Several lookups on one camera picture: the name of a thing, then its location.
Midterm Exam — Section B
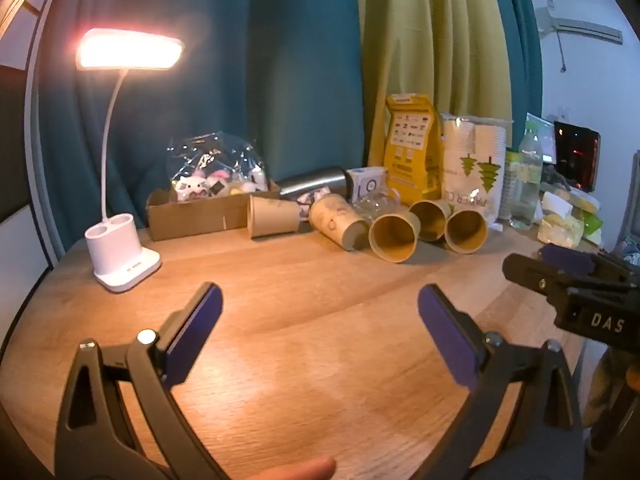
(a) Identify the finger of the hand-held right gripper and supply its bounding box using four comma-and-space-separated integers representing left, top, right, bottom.
502, 252, 608, 295
539, 243, 640, 277

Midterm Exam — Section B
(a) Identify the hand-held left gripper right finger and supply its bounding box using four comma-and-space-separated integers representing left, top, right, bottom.
416, 284, 586, 480

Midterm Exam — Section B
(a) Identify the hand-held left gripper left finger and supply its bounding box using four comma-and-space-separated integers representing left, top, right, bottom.
54, 281, 224, 480

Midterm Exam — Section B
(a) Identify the brown paper cup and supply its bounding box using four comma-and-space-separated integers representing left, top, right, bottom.
409, 200, 452, 242
368, 211, 421, 264
443, 208, 489, 254
247, 195, 301, 239
308, 193, 371, 252

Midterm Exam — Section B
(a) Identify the person's left hand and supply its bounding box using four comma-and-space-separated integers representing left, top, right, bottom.
239, 457, 337, 480

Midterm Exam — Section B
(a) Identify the white paper card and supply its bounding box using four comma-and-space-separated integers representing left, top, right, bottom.
541, 192, 574, 217

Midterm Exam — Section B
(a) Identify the clear plastic water bottle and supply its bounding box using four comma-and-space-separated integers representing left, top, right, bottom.
510, 120, 544, 231

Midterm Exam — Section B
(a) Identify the white desk lamp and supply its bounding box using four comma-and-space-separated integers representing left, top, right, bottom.
75, 27, 187, 294

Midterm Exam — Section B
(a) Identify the cardboard box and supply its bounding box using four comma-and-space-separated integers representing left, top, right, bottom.
146, 180, 281, 242

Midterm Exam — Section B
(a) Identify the pack of white paper cups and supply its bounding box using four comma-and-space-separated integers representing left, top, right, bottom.
439, 112, 515, 224

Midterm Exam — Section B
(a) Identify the crumpled clear plastic wrap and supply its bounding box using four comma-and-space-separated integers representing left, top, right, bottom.
350, 187, 404, 222

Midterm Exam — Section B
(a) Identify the clear bag of plush toys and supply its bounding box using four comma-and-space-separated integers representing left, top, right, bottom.
166, 131, 269, 204

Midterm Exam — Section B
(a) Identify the small white box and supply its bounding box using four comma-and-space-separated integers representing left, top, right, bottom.
346, 166, 390, 202

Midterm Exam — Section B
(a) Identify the small candy wrapper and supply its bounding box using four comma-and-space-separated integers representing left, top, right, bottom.
297, 187, 331, 221

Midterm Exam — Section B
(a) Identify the yellow stand-up pouch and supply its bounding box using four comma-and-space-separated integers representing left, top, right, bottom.
382, 93, 446, 207

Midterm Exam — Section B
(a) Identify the steel thermos bottle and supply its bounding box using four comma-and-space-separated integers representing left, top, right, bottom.
275, 166, 354, 199

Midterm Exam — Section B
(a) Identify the teal curtain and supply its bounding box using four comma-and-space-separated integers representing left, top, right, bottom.
39, 0, 372, 241
486, 0, 544, 123

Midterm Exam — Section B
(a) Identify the white air conditioner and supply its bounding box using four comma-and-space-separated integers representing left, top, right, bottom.
536, 0, 626, 47

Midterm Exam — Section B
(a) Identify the yellow-green curtain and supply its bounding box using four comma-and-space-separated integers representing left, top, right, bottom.
353, 0, 516, 173

